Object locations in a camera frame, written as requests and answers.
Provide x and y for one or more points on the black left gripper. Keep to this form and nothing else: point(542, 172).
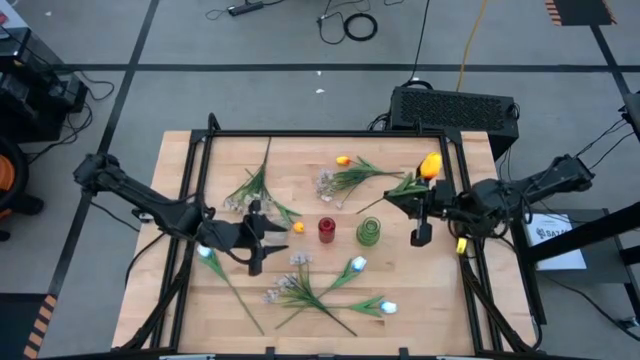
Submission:
point(230, 235)

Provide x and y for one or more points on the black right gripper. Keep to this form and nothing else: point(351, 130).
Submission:
point(441, 202)

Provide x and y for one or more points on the white artificial flower bunch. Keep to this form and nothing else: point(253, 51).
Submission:
point(300, 295)
point(255, 187)
point(325, 185)

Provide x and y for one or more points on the red ribbed glass vase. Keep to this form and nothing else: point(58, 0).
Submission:
point(326, 230)

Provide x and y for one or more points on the blue white artificial tulip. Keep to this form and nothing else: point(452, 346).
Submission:
point(217, 267)
point(388, 307)
point(359, 263)

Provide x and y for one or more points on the orange artificial tulip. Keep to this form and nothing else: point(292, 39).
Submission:
point(343, 160)

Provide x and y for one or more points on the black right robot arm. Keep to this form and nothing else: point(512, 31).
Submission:
point(550, 180)

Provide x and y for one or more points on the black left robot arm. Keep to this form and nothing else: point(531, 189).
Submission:
point(135, 192)

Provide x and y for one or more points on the green glass vase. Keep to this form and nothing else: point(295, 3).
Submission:
point(368, 232)

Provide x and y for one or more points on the black mesh computer case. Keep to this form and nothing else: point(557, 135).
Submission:
point(450, 115)

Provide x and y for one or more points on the white labelled box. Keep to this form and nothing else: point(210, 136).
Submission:
point(555, 245)

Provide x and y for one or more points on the black metal stand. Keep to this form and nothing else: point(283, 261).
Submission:
point(590, 232)

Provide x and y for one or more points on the black power strip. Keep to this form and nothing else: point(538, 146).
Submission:
point(245, 8)

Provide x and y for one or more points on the black hazard-striped floor mat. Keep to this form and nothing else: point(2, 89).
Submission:
point(580, 12)
point(20, 325)

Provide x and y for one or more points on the black equipment cabinet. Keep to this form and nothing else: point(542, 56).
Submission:
point(30, 100)

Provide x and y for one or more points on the black metal table frame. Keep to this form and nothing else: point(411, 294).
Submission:
point(325, 133)

